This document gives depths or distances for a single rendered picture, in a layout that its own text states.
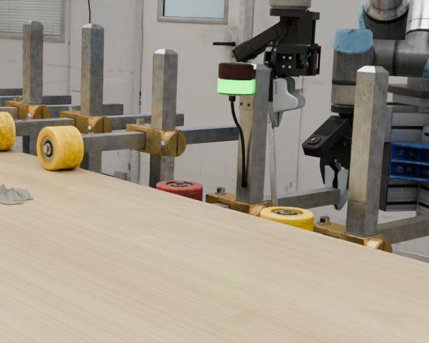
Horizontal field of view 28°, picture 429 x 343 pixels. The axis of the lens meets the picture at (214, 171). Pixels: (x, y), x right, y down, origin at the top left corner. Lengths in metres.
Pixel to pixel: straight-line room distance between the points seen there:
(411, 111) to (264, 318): 1.45
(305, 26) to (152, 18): 4.00
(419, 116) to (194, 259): 1.29
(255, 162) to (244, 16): 3.53
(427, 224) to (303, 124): 3.21
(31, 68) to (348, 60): 0.77
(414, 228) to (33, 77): 0.99
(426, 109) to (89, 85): 0.88
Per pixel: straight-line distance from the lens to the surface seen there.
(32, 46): 2.06
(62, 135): 1.57
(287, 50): 1.52
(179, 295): 0.89
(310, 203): 1.68
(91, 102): 1.86
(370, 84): 1.30
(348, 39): 1.71
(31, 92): 2.07
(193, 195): 1.42
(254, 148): 1.48
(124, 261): 1.00
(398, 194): 2.23
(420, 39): 1.80
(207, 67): 5.16
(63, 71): 6.15
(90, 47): 1.85
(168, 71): 1.66
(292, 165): 4.79
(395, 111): 2.20
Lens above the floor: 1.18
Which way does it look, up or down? 10 degrees down
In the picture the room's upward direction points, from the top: 2 degrees clockwise
